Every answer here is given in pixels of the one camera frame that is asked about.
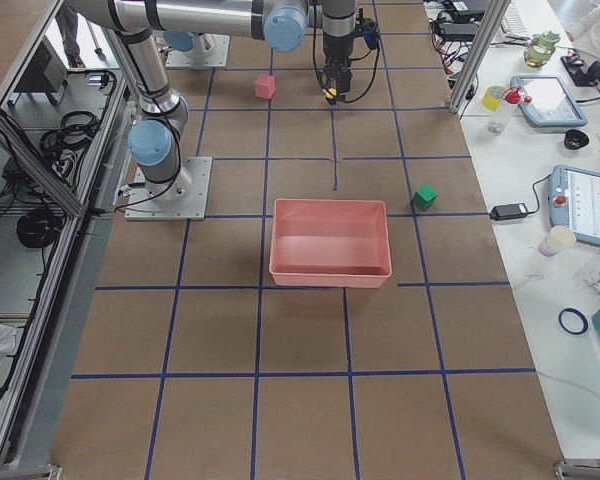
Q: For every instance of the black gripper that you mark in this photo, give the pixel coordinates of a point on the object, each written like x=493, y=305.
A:
x=336, y=49

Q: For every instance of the yellow black push button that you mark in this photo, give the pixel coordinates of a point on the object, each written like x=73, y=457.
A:
x=331, y=96

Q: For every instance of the pink foam cube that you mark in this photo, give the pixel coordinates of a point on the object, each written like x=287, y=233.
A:
x=265, y=86

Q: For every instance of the green foam cube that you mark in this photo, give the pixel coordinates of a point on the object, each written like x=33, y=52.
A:
x=424, y=197

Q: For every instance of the yellow tape roll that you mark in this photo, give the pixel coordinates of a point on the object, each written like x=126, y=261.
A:
x=493, y=97

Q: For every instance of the pink plastic bin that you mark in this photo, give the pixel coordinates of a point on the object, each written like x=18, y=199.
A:
x=330, y=243

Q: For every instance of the clear squeeze bottle red cap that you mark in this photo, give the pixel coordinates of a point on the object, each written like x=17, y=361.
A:
x=505, y=110

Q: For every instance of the green glass teapot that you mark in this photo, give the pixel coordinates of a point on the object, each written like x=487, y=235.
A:
x=541, y=48

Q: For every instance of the upper teach pendant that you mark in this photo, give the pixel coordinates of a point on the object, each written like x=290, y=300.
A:
x=551, y=106

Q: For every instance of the teach pendant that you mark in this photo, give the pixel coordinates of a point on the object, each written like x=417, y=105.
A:
x=551, y=106
x=574, y=202

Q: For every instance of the black power adapter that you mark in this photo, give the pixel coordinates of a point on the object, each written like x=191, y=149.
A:
x=506, y=212

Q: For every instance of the black round cap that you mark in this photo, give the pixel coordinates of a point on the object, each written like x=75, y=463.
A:
x=575, y=139

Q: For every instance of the white plastic cup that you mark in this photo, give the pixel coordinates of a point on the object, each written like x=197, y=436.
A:
x=558, y=239

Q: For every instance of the lower teach pendant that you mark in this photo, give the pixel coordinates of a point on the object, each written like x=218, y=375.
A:
x=574, y=202

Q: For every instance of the aluminium frame post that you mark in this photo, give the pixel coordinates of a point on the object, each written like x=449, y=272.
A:
x=488, y=27

